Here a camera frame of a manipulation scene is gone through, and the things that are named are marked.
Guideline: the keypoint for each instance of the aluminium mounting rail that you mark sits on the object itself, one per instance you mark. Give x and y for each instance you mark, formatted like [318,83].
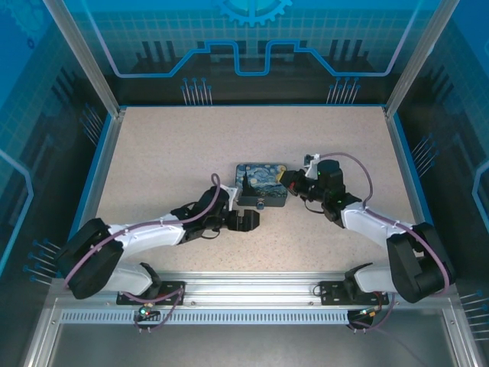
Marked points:
[248,286]

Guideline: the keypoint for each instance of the right connector with green light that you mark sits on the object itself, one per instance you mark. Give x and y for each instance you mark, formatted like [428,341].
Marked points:
[368,312]

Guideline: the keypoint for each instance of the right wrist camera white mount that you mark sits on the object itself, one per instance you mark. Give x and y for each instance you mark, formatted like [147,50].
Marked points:
[311,158]

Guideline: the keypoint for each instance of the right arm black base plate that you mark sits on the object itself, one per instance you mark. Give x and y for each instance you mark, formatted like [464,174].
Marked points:
[330,292]

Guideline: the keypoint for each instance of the starry night print tin box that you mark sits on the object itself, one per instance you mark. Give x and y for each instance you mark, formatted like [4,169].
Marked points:
[263,181]

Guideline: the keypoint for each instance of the connector with green light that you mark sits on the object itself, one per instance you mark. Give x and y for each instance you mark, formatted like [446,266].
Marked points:
[368,312]
[147,310]

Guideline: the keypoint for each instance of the right aluminium frame post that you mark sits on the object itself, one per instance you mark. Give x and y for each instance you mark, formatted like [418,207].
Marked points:
[420,57]

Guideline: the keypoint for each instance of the aluminium frame post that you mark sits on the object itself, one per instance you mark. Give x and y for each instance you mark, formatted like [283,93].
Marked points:
[88,57]
[420,57]

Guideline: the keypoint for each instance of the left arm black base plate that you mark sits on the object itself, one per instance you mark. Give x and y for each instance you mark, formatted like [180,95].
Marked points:
[172,286]

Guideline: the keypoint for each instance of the left connector with green light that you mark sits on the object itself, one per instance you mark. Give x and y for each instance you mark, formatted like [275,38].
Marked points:
[147,310]

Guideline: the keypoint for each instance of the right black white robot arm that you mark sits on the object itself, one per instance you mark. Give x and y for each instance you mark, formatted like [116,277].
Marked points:
[366,221]

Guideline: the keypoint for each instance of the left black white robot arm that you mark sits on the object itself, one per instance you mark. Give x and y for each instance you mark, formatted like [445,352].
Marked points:
[153,233]

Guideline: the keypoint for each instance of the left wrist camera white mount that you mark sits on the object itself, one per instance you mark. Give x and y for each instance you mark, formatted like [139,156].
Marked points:
[229,193]

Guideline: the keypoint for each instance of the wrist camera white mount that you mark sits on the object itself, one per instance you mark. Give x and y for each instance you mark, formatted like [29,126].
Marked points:
[229,193]
[311,158]

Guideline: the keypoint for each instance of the left aluminium frame post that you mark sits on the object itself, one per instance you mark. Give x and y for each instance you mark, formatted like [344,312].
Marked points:
[88,57]

